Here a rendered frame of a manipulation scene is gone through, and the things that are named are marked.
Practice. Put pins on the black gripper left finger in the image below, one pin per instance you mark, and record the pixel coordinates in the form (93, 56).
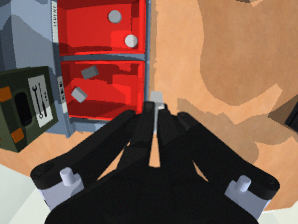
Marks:
(63, 176)

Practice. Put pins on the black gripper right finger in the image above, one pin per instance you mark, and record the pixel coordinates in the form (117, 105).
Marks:
(247, 185)

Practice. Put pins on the grey steel disc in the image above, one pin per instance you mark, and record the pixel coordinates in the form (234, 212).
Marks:
(115, 16)

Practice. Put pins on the white round disc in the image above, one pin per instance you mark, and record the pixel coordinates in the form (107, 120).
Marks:
(131, 41)

